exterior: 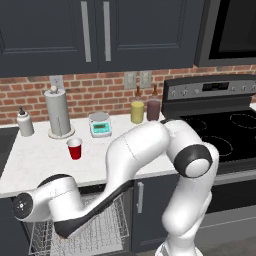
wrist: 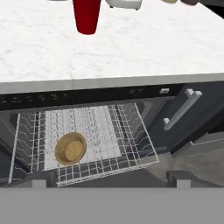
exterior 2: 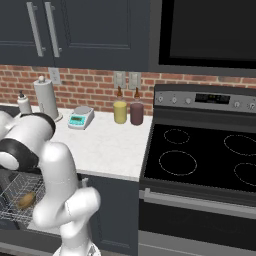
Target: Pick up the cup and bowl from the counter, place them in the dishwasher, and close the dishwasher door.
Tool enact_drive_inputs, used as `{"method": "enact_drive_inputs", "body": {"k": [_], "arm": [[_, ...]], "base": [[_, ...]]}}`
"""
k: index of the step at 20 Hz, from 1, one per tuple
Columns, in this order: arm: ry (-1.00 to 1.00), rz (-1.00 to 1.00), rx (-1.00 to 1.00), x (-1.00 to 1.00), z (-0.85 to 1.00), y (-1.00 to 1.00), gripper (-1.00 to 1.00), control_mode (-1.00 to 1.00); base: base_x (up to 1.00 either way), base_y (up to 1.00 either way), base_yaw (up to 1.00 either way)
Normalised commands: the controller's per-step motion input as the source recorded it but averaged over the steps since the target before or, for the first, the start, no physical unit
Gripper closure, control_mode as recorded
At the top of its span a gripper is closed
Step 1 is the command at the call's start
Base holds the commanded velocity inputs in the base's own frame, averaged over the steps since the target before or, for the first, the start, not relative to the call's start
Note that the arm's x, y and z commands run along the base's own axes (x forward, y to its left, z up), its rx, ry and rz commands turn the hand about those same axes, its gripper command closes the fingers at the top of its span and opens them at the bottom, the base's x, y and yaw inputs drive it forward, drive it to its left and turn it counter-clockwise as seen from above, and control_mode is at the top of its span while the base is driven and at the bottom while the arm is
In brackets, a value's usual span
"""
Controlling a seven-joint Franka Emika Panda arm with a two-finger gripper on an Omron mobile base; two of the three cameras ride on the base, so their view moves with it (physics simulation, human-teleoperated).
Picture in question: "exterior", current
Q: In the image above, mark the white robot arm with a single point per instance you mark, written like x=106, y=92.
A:
x=143, y=143

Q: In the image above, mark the red plastic cup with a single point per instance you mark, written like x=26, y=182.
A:
x=75, y=151

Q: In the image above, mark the dark dishwasher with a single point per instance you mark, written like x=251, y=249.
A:
x=128, y=206

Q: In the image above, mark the dark cupboard door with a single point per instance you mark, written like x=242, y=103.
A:
x=153, y=226
x=40, y=33
x=150, y=33

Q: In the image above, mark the dark lower cupboard door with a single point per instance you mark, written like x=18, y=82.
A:
x=153, y=226

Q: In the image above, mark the yellow liquid bottle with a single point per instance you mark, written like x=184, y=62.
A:
x=137, y=112

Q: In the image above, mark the teal digital kitchen scale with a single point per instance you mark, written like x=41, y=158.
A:
x=100, y=126

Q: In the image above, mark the purple liquid bottle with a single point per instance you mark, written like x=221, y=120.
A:
x=153, y=110

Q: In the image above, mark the grey paper towel roll holder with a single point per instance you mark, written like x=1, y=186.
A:
x=58, y=113

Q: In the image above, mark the white soap dispenser bottle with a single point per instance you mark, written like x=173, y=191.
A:
x=25, y=125

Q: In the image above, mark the black stove with oven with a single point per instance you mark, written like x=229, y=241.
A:
x=233, y=133

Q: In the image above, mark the dark sink basin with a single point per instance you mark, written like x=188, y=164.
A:
x=6, y=146

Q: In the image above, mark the black microwave oven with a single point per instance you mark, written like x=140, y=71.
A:
x=230, y=30

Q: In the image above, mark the dark lower cupboard panel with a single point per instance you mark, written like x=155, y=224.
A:
x=10, y=233

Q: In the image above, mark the grey wall socket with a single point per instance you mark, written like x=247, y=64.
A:
x=57, y=82
x=130, y=80
x=146, y=79

